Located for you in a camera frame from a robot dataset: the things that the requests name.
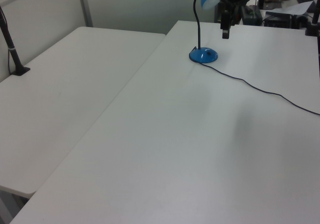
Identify black camera pole with base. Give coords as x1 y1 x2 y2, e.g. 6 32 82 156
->
0 5 31 77

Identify white side table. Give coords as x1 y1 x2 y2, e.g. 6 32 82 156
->
0 26 167 199

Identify grey partition post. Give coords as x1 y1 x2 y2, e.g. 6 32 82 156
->
76 0 94 28

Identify black lamp power cable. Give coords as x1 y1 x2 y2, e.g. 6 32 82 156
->
196 60 320 116

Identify blue gooseneck desk lamp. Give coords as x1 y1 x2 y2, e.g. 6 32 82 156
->
188 0 221 65

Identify black camera pole with clamp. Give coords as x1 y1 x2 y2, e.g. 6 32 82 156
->
304 0 320 37

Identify green and black box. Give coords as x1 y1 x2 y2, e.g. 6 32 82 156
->
240 5 263 26

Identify white paper sheets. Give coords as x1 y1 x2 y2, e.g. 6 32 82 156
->
270 1 315 16

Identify black equipment box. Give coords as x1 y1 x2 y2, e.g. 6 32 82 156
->
263 11 309 30

